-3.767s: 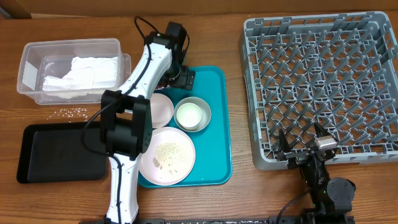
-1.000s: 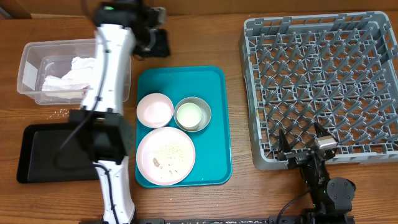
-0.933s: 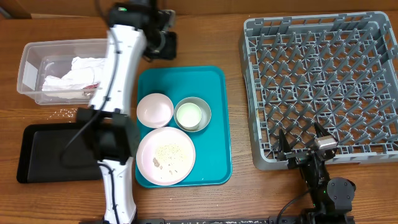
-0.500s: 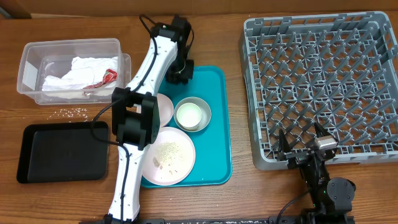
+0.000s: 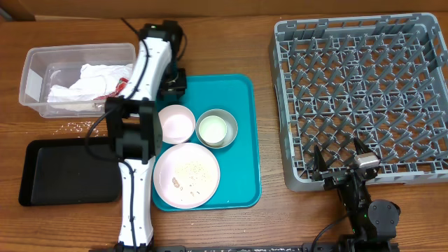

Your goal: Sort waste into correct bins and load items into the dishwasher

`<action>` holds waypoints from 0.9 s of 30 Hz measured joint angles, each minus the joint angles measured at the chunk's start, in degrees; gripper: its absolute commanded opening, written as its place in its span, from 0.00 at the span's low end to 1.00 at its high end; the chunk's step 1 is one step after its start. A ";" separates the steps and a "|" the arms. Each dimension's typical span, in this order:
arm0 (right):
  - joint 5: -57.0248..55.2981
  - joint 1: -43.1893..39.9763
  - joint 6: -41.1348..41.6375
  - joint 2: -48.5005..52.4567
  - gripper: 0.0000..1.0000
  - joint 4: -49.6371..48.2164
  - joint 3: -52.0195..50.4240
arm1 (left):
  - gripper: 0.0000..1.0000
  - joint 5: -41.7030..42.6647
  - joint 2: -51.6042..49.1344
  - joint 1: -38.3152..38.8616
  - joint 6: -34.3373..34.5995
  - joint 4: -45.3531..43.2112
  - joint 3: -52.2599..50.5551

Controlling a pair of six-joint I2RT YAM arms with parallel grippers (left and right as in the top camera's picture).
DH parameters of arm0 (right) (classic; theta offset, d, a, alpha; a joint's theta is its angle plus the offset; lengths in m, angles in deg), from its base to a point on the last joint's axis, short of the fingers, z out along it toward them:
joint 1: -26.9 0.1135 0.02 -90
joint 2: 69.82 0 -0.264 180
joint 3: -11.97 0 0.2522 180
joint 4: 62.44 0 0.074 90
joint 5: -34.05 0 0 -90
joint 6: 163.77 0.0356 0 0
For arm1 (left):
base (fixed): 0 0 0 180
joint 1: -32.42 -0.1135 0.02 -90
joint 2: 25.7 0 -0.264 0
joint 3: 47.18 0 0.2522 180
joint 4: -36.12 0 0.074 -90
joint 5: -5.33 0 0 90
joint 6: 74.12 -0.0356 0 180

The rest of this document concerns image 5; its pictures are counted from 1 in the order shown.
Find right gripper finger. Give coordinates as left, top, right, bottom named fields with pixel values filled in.
left=313, top=146, right=328, bottom=172
left=353, top=137, right=372, bottom=155

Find red snack wrapper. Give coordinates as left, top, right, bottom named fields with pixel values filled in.
left=95, top=78, right=128, bottom=100

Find small white cup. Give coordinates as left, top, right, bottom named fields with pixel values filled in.
left=199, top=115, right=227, bottom=147

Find grey bowl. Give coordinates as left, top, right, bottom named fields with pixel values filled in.
left=195, top=108, right=238, bottom=148

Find white napkin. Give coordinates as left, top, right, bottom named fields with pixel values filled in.
left=47, top=64, right=133, bottom=111

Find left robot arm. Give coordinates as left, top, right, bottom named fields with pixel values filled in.
left=105, top=20, right=186, bottom=251

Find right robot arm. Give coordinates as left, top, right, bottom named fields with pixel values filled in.
left=303, top=138, right=401, bottom=251

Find grey dishwasher rack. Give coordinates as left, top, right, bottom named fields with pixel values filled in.
left=269, top=13, right=447, bottom=192

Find small pink bowl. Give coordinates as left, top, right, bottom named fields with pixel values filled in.
left=158, top=104, right=196, bottom=145

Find teal serving tray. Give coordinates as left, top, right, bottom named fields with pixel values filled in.
left=157, top=74, right=262, bottom=210

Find large pink plate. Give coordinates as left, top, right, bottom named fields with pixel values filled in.
left=153, top=143, right=221, bottom=209

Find scattered rice grains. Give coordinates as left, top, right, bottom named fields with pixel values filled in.
left=52, top=120, right=106, bottom=138

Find clear plastic bin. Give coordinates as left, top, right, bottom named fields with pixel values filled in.
left=19, top=43, right=136, bottom=118

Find black plastic tray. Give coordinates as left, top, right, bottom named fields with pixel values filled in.
left=18, top=138, right=122, bottom=207

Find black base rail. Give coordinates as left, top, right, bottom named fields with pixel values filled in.
left=89, top=243, right=400, bottom=252

